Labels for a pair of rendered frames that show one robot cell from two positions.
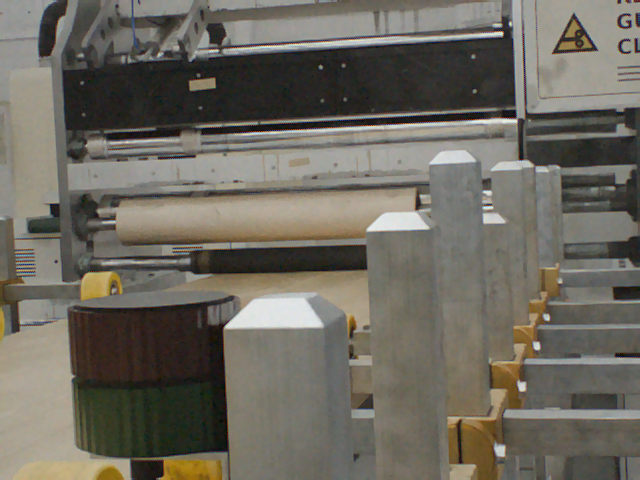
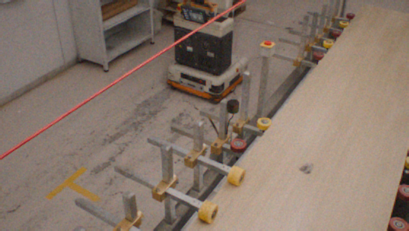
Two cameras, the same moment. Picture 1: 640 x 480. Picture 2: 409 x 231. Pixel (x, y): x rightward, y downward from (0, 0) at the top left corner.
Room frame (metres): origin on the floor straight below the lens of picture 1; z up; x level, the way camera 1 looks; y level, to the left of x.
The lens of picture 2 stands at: (2.05, 0.41, 2.21)
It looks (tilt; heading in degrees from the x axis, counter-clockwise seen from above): 35 degrees down; 197
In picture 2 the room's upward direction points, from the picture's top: 1 degrees clockwise
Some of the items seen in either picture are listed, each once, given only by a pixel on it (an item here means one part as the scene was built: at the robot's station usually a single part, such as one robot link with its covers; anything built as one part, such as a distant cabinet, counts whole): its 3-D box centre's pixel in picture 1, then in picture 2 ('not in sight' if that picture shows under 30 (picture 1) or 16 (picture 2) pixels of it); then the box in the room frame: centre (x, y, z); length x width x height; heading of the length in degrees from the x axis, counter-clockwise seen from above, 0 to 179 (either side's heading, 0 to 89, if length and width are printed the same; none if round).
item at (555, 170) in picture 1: (556, 274); not in sight; (2.59, -0.50, 0.91); 0.04 x 0.04 x 0.48; 77
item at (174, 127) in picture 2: not in sight; (204, 139); (0.42, -0.08, 0.84); 0.43 x 0.03 x 0.04; 77
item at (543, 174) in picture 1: (545, 301); not in sight; (2.11, -0.39, 0.91); 0.04 x 0.04 x 0.48; 77
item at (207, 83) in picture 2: not in sight; (193, 78); (-1.18, -0.70, 0.23); 0.41 x 0.02 x 0.08; 76
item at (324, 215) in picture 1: (343, 215); not in sight; (3.07, -0.06, 1.05); 1.43 x 0.12 x 0.12; 77
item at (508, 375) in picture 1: (497, 379); (128, 225); (1.16, -0.16, 0.95); 0.14 x 0.06 x 0.05; 167
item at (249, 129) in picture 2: not in sight; (232, 123); (0.19, 0.01, 0.82); 0.43 x 0.03 x 0.04; 77
